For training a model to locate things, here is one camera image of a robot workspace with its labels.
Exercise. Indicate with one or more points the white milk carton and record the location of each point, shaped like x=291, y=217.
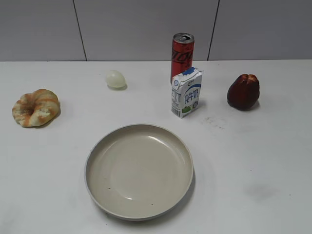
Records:
x=186, y=88

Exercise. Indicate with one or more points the beige round plate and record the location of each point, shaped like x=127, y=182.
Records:
x=139, y=172

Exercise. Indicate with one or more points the white peeled egg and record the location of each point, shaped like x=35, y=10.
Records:
x=115, y=79

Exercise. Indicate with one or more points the red soda can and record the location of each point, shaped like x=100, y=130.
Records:
x=182, y=53

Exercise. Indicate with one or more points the dark red wax apple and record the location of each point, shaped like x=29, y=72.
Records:
x=244, y=92

